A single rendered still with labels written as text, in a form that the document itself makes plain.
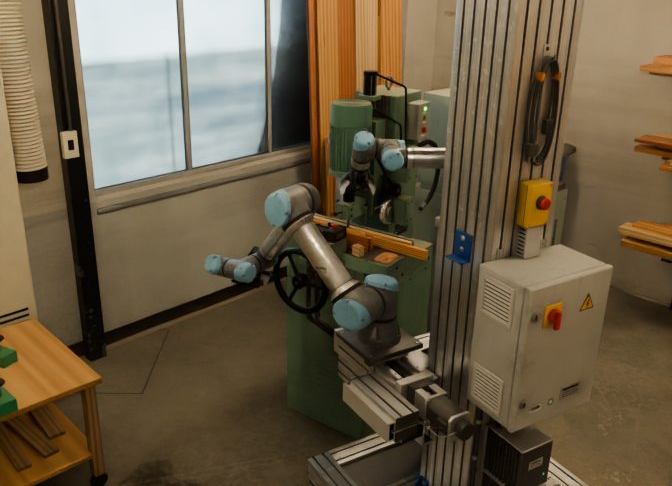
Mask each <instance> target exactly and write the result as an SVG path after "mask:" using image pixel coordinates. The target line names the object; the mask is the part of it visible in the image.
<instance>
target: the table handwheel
mask: <svg viewBox="0 0 672 486"><path fill-rule="evenodd" d="M292 254H295V255H300V256H302V257H304V258H306V259H307V260H308V258H307V257H306V255H305V254H304V252H303V251H302V250H301V249H300V248H288V249H285V250H284V251H282V252H281V253H280V254H279V255H278V261H277V263H276V264H275V265H274V266H273V274H276V273H278V275H279V270H280V265H281V263H282V261H283V259H284V258H285V257H288V259H289V261H290V264H291V266H292V268H293V271H294V273H295V276H294V277H293V278H292V284H293V286H294V289H293V291H292V292H291V294H290V296H289V297H288V296H287V294H286V293H285V291H284V289H283V287H282V284H281V281H280V275H279V277H277V278H276V279H275V280H274V284H275V287H276V290H277V292H278V294H279V296H280V297H281V299H282V300H283V301H284V302H285V303H286V304H287V305H288V306H289V307H290V308H291V309H293V310H295V311H297V312H299V313H302V314H313V313H316V312H318V311H319V310H321V309H322V308H323V306H324V305H325V303H326V301H327V299H328V294H329V289H328V288H327V286H326V285H325V283H324V282H323V280H322V279H321V278H320V279H321V284H322V286H320V285H317V284H314V283H311V282H309V281H311V280H312V279H314V269H313V270H311V272H308V273H305V274H304V273H299V272H298V270H297V268H296V266H295V263H294V261H293V258H292V256H291V255H292ZM308 261H309V260H308ZM305 286H310V287H314V288H317V289H319V290H322V294H321V298H320V300H319V302H318V303H317V304H316V305H315V306H312V307H302V306H299V305H297V304H296V303H294V302H293V301H292V298H293V296H294V295H295V293H296V291H297V290H298V289H302V288H304V287H305Z"/></svg>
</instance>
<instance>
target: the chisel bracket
mask: <svg viewBox="0 0 672 486"><path fill-rule="evenodd" d="M364 204H366V198H362V197H358V196H355V201H354V202H344V201H343V200H342V201H340V202H337V203H336V212H340V211H343V213H341V214H338V215H337V216H336V218H339V219H342V220H346V221H349V220H352V219H354V218H356V217H358V216H360V215H362V214H364V209H362V206H363V205H364Z"/></svg>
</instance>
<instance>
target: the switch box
mask: <svg viewBox="0 0 672 486"><path fill-rule="evenodd" d="M425 106H426V108H427V109H426V113H425V114H423V112H425V111H424V107H425ZM429 109H430V102H429V101H423V100H417V101H413V102H410V103H408V104H407V139H411V140H419V139H422V138H425V137H427V136H428V123H429ZM424 115H426V120H423V116H424ZM423 121H426V122H425V123H422V122H423ZM423 127H426V129H427V130H426V133H425V135H424V136H421V134H424V133H423V132H422V129H423Z"/></svg>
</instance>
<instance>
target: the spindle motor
mask: <svg viewBox="0 0 672 486"><path fill-rule="evenodd" d="M372 110H373V105H372V103H371V102H369V101H366V100H360V99H339V100H334V101H332V103H331V105H330V164H329V166H330V167H329V173H330V174H331V175H332V176H335V177H339V178H342V177H343V176H344V175H345V174H346V173H348V172H349V171H350V170H351V169H352V167H351V158H352V151H353V142H354V138H355V135H356V134H357V133H358V132H361V131H362V130H364V129H366V130H368V131H369V133H371V134H372Z"/></svg>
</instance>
